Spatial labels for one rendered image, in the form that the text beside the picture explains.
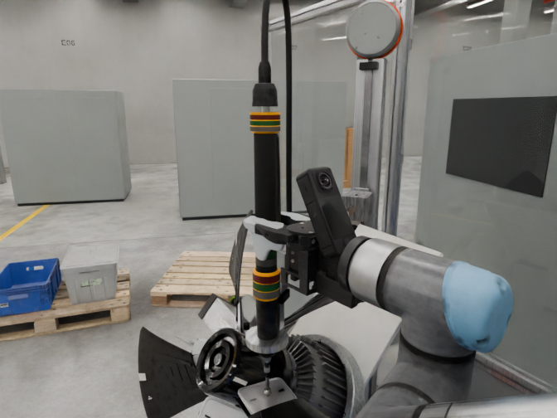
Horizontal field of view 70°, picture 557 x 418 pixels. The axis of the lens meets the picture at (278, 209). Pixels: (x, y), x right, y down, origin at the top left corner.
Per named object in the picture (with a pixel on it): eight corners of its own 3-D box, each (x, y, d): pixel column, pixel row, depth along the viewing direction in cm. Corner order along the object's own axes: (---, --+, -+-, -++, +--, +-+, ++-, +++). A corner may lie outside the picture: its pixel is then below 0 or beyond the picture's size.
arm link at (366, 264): (378, 255, 42) (420, 238, 47) (344, 243, 45) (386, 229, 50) (373, 319, 43) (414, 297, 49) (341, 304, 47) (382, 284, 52)
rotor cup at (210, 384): (228, 390, 85) (180, 371, 78) (266, 331, 87) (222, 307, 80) (261, 437, 73) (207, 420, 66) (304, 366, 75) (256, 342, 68)
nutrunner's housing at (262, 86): (261, 345, 69) (258, 64, 58) (282, 351, 67) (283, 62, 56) (251, 357, 66) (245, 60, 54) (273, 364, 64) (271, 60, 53)
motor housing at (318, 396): (258, 413, 96) (217, 398, 89) (309, 330, 99) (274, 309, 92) (314, 489, 77) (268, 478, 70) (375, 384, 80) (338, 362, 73)
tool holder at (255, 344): (262, 321, 72) (261, 270, 70) (298, 329, 69) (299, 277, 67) (237, 347, 64) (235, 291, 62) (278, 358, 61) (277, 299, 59)
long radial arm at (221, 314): (298, 363, 96) (265, 347, 90) (281, 391, 95) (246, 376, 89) (244, 312, 120) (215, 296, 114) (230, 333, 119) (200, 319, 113)
